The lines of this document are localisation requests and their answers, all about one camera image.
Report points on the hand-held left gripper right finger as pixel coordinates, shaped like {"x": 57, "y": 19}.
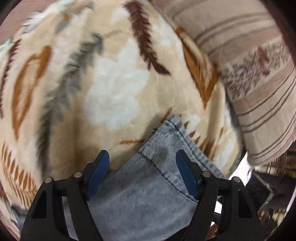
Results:
{"x": 186, "y": 173}

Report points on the grey denim pants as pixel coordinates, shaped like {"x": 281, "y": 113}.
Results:
{"x": 143, "y": 199}

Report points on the leaf print fleece blanket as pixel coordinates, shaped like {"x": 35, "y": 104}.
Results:
{"x": 104, "y": 81}

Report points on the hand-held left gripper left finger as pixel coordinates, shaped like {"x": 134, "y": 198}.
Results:
{"x": 98, "y": 176}

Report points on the striped beige pillow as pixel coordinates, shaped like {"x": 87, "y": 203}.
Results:
{"x": 254, "y": 92}

